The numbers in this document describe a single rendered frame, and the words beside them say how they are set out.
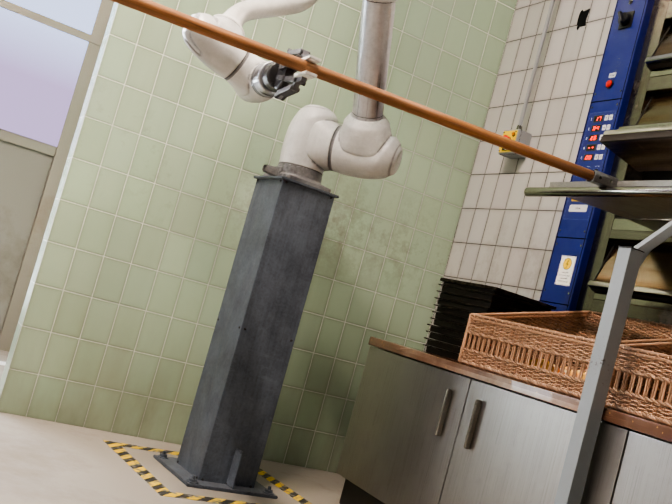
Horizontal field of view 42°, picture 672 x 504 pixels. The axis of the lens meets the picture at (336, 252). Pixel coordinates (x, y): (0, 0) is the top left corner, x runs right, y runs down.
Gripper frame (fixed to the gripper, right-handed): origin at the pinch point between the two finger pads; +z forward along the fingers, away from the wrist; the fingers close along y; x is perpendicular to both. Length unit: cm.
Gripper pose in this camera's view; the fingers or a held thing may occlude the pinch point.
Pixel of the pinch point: (307, 67)
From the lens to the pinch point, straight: 211.2
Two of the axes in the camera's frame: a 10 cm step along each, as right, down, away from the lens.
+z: 4.4, 0.6, -9.0
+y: -2.7, 9.6, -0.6
